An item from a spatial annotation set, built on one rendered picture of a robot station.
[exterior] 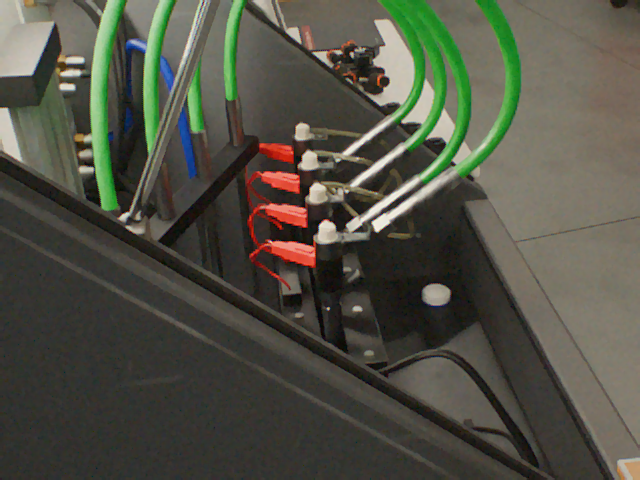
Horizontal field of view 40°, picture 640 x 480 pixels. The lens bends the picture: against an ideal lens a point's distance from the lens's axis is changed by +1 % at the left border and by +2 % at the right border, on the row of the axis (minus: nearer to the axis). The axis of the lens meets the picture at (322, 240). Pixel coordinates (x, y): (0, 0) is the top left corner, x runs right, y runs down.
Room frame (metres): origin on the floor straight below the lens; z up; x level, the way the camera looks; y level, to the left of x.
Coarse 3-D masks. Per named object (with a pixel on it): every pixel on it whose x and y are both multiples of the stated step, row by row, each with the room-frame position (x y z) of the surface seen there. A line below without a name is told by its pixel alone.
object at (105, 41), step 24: (120, 0) 0.70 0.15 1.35; (480, 0) 0.73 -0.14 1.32; (504, 24) 0.73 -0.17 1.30; (96, 48) 0.70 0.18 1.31; (504, 48) 0.73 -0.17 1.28; (96, 72) 0.70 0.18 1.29; (96, 96) 0.70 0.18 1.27; (96, 120) 0.70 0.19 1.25; (504, 120) 0.73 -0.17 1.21; (96, 144) 0.70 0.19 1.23; (480, 144) 0.73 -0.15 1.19; (96, 168) 0.70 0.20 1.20; (456, 168) 0.73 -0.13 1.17; (120, 216) 0.70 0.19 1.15
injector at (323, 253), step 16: (336, 240) 0.71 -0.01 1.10; (320, 256) 0.71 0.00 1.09; (336, 256) 0.71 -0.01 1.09; (320, 272) 0.71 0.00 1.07; (336, 272) 0.71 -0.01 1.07; (352, 272) 0.72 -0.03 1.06; (320, 288) 0.71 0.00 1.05; (336, 288) 0.71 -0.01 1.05; (352, 288) 0.72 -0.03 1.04; (336, 304) 0.71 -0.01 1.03; (336, 320) 0.71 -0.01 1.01; (336, 336) 0.71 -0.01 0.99
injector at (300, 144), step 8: (312, 136) 0.96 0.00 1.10; (296, 144) 0.95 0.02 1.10; (304, 144) 0.95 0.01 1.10; (312, 144) 0.95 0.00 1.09; (296, 152) 0.95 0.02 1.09; (304, 152) 0.95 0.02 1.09; (296, 160) 0.95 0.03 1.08; (296, 168) 0.95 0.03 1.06; (328, 176) 0.96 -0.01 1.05; (304, 232) 0.96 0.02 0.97; (304, 240) 0.96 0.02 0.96
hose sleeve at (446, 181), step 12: (432, 180) 0.73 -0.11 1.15; (444, 180) 0.72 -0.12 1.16; (456, 180) 0.72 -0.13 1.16; (420, 192) 0.73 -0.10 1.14; (432, 192) 0.72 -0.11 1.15; (444, 192) 0.72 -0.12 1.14; (408, 204) 0.72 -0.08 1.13; (420, 204) 0.72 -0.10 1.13; (396, 216) 0.72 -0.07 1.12; (408, 216) 0.72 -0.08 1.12
